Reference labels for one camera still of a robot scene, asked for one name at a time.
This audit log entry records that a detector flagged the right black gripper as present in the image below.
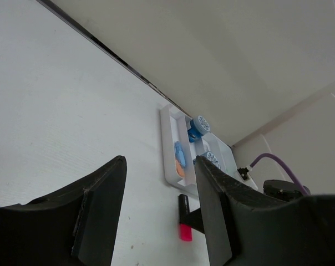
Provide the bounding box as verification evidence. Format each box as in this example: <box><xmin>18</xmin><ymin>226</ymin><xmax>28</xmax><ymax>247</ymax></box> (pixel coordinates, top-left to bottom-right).
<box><xmin>263</xmin><ymin>180</ymin><xmax>311</xmax><ymax>202</ymax></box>

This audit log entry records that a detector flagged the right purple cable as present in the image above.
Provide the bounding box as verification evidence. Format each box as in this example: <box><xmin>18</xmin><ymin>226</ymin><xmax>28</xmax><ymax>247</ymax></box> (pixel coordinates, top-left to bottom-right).
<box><xmin>250</xmin><ymin>152</ymin><xmax>309</xmax><ymax>195</ymax></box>

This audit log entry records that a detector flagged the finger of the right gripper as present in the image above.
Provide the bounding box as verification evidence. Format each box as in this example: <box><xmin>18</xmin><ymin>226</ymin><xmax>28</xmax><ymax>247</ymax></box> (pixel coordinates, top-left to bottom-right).
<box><xmin>180</xmin><ymin>208</ymin><xmax>205</xmax><ymax>234</ymax></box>

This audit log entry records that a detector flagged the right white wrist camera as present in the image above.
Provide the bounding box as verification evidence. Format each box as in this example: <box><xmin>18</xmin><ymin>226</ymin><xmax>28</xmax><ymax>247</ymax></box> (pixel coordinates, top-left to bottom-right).
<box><xmin>237</xmin><ymin>166</ymin><xmax>258</xmax><ymax>191</ymax></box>

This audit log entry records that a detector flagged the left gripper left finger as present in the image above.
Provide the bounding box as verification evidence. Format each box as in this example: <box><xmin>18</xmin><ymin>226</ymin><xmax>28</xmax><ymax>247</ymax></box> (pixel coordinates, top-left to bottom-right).
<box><xmin>0</xmin><ymin>156</ymin><xmax>127</xmax><ymax>265</ymax></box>

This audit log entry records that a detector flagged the pink highlighter marker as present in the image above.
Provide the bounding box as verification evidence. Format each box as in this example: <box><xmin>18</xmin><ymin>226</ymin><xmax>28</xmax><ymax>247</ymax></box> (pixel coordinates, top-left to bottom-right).
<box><xmin>178</xmin><ymin>194</ymin><xmax>192</xmax><ymax>242</ymax></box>

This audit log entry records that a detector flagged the white plastic organizer tray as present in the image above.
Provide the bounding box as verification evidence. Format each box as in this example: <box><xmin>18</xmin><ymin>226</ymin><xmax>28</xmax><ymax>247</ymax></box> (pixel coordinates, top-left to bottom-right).
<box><xmin>160</xmin><ymin>104</ymin><xmax>243</xmax><ymax>197</ymax></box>

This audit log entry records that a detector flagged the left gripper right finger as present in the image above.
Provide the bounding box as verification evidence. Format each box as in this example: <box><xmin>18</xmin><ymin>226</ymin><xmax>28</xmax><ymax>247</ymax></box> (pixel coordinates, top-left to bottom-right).
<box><xmin>195</xmin><ymin>156</ymin><xmax>335</xmax><ymax>265</ymax></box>

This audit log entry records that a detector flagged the blue correction tape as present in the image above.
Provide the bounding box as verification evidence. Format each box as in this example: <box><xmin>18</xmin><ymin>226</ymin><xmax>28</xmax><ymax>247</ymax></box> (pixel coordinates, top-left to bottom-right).
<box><xmin>174</xmin><ymin>141</ymin><xmax>186</xmax><ymax>168</ymax></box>

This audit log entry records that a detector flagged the orange correction tape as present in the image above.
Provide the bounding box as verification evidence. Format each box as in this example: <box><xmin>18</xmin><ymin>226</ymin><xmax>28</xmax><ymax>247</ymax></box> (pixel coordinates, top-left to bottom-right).
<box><xmin>175</xmin><ymin>160</ymin><xmax>185</xmax><ymax>178</ymax></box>

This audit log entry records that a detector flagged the blue putty jar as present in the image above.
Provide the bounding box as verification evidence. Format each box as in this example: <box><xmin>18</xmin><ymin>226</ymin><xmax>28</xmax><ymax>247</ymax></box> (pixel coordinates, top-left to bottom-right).
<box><xmin>187</xmin><ymin>115</ymin><xmax>210</xmax><ymax>143</ymax></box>
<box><xmin>199</xmin><ymin>151</ymin><xmax>221</xmax><ymax>169</ymax></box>

